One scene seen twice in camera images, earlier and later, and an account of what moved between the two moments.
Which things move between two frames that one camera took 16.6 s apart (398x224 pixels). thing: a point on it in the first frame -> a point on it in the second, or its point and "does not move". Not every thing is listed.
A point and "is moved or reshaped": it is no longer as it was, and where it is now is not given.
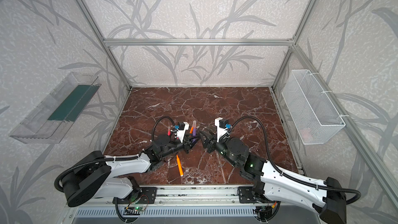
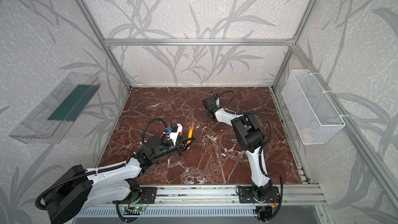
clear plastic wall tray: x=51 y=121 does not move
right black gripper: x=211 y=143 -> x=207 y=104
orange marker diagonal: x=180 y=166 is moved or reshaped
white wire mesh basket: x=315 y=119 does not move
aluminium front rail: x=183 y=195 does not move
